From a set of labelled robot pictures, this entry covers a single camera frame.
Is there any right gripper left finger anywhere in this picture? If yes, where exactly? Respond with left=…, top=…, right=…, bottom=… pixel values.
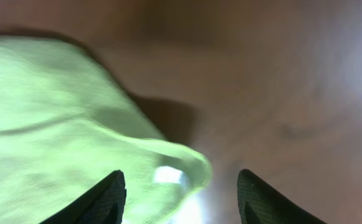
left=41, top=170, right=126, bottom=224

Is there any light green cloth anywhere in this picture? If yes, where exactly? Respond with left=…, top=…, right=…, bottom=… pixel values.
left=0, top=36, right=212, bottom=223

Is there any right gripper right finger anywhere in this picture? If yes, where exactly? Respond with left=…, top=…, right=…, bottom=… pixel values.
left=237, top=169, right=325, bottom=224

